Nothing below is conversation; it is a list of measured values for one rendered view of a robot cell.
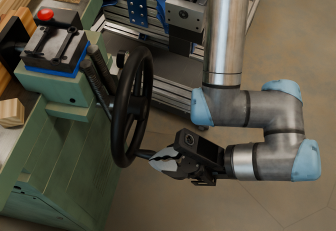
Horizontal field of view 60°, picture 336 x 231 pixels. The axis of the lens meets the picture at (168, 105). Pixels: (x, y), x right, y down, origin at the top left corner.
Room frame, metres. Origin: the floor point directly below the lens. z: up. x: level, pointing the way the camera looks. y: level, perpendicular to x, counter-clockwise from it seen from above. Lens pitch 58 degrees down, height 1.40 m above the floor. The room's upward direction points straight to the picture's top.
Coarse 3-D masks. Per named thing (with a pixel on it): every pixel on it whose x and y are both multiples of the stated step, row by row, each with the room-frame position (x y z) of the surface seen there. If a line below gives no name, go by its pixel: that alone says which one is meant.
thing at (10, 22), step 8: (16, 16) 0.47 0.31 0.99; (8, 24) 0.44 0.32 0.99; (16, 24) 0.45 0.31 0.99; (0, 32) 0.42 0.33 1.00; (8, 32) 0.42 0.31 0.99; (16, 32) 0.44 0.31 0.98; (24, 32) 0.46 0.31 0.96; (0, 40) 0.40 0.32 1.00; (8, 40) 0.41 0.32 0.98; (16, 40) 0.43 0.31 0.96; (24, 40) 0.45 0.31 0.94; (0, 48) 0.39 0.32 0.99; (8, 48) 0.40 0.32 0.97; (16, 48) 0.41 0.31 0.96; (0, 56) 0.38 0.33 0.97; (8, 56) 0.39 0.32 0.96; (16, 56) 0.41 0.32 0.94; (8, 64) 0.38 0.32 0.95; (16, 64) 0.40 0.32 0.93
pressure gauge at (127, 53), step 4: (120, 52) 0.65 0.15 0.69; (124, 52) 0.65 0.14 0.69; (128, 52) 0.67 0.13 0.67; (116, 56) 0.63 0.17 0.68; (120, 56) 0.63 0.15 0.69; (124, 56) 0.63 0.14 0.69; (116, 60) 0.62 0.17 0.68; (120, 60) 0.62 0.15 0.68; (124, 60) 0.62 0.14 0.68; (116, 64) 0.62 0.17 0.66; (120, 64) 0.61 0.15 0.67; (120, 68) 0.64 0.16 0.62
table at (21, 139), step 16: (32, 0) 0.64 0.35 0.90; (48, 0) 0.64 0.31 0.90; (80, 0) 0.64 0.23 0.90; (96, 0) 0.67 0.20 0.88; (80, 16) 0.58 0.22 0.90; (16, 80) 0.38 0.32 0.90; (0, 96) 0.33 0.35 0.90; (16, 96) 0.33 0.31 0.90; (32, 96) 0.33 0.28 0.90; (32, 112) 0.30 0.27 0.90; (48, 112) 0.32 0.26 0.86; (64, 112) 0.31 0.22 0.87; (80, 112) 0.31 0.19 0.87; (0, 128) 0.26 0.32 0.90; (16, 128) 0.26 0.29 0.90; (32, 128) 0.27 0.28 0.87; (0, 144) 0.23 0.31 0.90; (16, 144) 0.23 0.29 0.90; (32, 144) 0.25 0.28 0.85; (0, 160) 0.19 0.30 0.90; (16, 160) 0.20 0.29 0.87; (0, 176) 0.17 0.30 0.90; (16, 176) 0.18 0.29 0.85; (0, 192) 0.14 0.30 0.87; (0, 208) 0.12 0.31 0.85
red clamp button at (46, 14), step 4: (44, 8) 0.46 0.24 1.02; (48, 8) 0.46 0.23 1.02; (40, 12) 0.44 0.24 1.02; (44, 12) 0.44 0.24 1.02; (48, 12) 0.44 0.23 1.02; (52, 12) 0.45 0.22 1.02; (40, 16) 0.43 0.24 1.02; (44, 16) 0.43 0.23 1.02; (48, 16) 0.43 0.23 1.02; (52, 16) 0.44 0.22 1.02
